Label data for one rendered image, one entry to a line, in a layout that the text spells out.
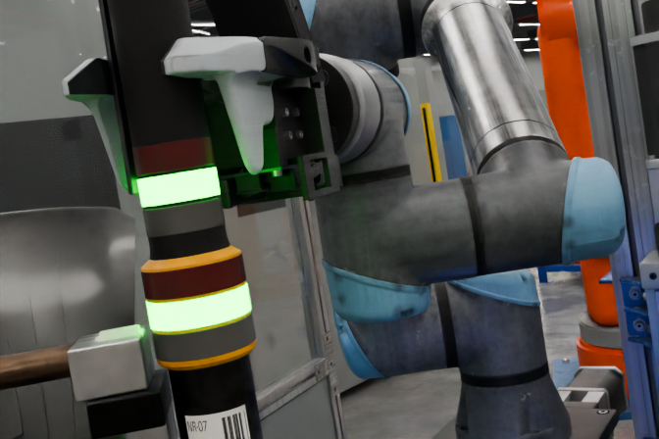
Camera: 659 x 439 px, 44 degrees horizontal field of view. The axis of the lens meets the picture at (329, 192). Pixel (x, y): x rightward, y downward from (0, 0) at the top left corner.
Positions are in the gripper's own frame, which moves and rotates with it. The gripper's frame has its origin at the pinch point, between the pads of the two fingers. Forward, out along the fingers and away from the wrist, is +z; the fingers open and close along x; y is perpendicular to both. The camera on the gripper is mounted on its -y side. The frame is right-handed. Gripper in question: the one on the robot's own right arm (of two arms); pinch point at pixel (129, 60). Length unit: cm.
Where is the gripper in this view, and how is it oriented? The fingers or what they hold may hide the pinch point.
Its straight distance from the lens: 35.0
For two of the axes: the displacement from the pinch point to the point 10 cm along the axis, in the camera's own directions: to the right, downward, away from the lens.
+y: 1.6, 9.9, 0.4
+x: -9.4, 1.4, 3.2
